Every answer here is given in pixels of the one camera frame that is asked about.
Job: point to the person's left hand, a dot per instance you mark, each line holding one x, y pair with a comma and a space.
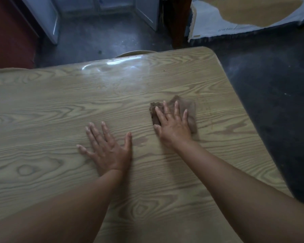
109, 154

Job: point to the person's right thumb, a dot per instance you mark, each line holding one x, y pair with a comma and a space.
157, 129

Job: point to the person's left thumb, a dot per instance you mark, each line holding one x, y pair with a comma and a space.
128, 143

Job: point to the person's right middle finger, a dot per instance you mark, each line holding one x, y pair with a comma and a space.
167, 111

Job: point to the person's right little finger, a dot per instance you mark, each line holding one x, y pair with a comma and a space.
185, 117

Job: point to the white sheet with tan patch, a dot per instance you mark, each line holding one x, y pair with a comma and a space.
243, 15

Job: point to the person's left forearm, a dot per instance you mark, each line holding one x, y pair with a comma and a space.
60, 215

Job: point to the person's right forearm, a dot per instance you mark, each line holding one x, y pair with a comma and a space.
243, 194

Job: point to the tan chair back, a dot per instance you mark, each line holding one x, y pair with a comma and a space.
134, 53

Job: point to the red-brown wooden furniture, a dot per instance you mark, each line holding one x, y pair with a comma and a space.
10, 32

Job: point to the dark wooden post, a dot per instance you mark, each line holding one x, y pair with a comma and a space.
178, 20

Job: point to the person's left little finger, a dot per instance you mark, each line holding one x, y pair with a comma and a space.
83, 149

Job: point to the person's left middle finger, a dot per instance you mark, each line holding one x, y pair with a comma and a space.
96, 134

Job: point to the brown cleaning cloth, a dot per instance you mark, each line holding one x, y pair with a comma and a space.
190, 108

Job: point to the white cabinet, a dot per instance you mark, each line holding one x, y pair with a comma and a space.
148, 11

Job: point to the person's right hand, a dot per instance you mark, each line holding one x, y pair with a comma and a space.
173, 129

